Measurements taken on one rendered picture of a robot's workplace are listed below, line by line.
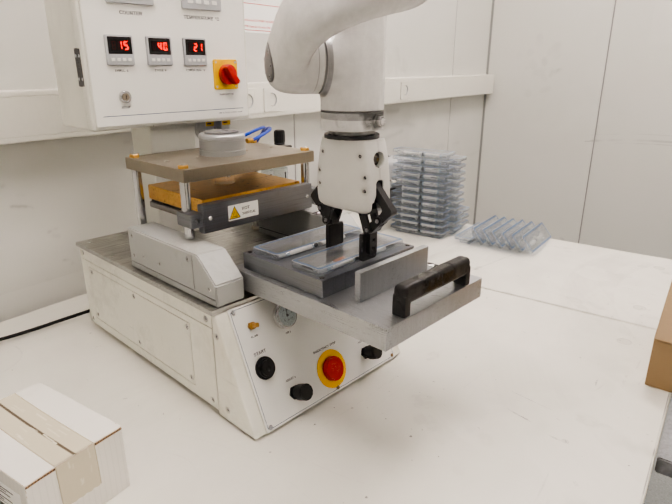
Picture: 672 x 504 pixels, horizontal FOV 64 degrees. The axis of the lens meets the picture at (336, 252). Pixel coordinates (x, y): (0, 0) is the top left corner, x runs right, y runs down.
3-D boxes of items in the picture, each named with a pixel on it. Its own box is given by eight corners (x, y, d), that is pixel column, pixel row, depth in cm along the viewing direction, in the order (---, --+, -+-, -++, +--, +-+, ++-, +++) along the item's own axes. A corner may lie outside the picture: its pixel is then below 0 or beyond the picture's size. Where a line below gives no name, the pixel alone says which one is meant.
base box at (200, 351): (91, 325, 111) (78, 245, 106) (239, 276, 137) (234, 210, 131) (255, 443, 76) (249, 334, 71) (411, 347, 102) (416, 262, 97)
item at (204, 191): (150, 206, 96) (143, 152, 93) (249, 187, 111) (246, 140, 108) (205, 225, 85) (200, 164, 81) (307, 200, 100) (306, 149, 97)
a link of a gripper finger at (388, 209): (404, 193, 70) (391, 228, 73) (361, 165, 74) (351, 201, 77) (398, 194, 69) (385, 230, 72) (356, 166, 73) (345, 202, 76)
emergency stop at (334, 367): (324, 385, 87) (316, 361, 87) (341, 375, 90) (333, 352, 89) (330, 385, 86) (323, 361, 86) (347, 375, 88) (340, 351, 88)
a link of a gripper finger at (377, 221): (392, 214, 73) (390, 260, 76) (373, 210, 75) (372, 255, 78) (377, 218, 71) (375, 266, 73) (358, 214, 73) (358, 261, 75)
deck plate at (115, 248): (75, 245, 106) (74, 241, 105) (223, 212, 129) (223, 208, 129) (211, 316, 76) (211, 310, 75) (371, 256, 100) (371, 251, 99)
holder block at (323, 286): (243, 268, 80) (242, 251, 80) (335, 238, 94) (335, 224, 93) (322, 299, 70) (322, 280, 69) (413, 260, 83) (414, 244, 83)
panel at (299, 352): (266, 433, 78) (226, 310, 77) (394, 356, 98) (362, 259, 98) (274, 434, 76) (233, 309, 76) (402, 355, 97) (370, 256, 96)
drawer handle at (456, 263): (391, 314, 65) (392, 283, 64) (457, 280, 76) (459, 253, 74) (404, 319, 64) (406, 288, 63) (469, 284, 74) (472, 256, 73)
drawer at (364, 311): (232, 290, 82) (229, 241, 80) (332, 255, 97) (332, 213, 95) (385, 358, 63) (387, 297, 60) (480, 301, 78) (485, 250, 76)
